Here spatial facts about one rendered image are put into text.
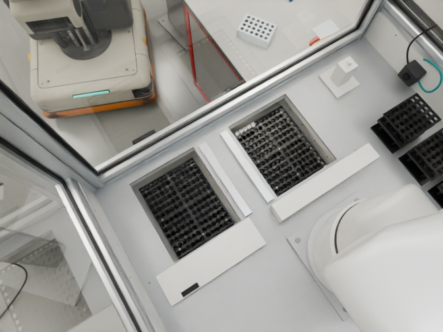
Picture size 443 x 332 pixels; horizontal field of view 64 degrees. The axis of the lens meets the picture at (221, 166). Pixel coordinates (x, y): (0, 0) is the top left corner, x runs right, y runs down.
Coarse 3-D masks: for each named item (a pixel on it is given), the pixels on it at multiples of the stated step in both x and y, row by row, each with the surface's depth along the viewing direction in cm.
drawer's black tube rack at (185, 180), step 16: (176, 176) 101; (192, 176) 101; (160, 192) 99; (176, 192) 99; (192, 192) 99; (208, 192) 99; (160, 208) 100; (176, 208) 101; (192, 208) 98; (208, 208) 98; (224, 208) 98; (160, 224) 96; (176, 224) 99; (192, 224) 96; (208, 224) 96; (224, 224) 100; (176, 240) 98; (192, 240) 95; (208, 240) 98
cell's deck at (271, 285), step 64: (320, 64) 107; (384, 64) 107; (320, 128) 101; (128, 192) 94; (256, 192) 94; (128, 256) 89; (256, 256) 89; (192, 320) 84; (256, 320) 84; (320, 320) 84
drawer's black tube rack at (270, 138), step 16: (256, 128) 105; (272, 128) 109; (288, 128) 105; (256, 144) 104; (272, 144) 104; (288, 144) 104; (304, 144) 104; (256, 160) 102; (272, 160) 102; (288, 160) 102; (304, 160) 106; (320, 160) 102; (272, 176) 101; (288, 176) 104; (304, 176) 101
